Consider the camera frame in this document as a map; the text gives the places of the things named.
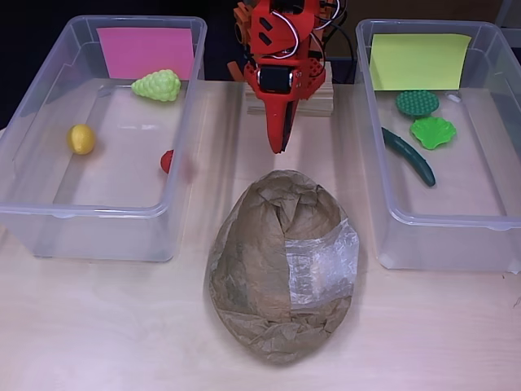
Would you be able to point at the dark green bumpy toy vegetable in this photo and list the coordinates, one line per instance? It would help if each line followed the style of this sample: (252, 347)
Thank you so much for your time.
(417, 102)

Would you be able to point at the yellow paper note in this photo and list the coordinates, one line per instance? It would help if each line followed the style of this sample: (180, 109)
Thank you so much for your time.
(419, 61)

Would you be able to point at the clear plastic bin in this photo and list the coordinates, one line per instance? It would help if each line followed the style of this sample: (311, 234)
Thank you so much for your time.
(456, 203)
(122, 195)

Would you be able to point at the crumpled brown paper bag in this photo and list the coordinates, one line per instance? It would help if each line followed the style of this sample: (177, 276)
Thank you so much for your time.
(260, 293)

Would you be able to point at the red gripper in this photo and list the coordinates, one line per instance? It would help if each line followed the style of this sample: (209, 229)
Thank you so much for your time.
(273, 80)

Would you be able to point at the yellow toy lemon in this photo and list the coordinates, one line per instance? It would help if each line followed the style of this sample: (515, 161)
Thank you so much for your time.
(81, 139)

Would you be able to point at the light green toy grapes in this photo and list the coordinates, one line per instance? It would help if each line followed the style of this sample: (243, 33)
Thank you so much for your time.
(156, 85)

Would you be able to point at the red toy strawberry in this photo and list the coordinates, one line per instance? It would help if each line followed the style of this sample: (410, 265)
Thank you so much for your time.
(167, 161)

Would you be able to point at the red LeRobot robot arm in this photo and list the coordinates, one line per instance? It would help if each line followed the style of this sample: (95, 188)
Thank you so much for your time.
(268, 28)

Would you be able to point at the wooden block stack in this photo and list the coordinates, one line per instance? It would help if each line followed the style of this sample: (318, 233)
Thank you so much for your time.
(317, 106)

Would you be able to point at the pink paper note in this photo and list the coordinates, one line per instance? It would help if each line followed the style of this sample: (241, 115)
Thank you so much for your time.
(142, 53)

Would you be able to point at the dark green toy cucumber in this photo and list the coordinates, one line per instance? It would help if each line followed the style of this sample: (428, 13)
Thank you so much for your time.
(411, 156)

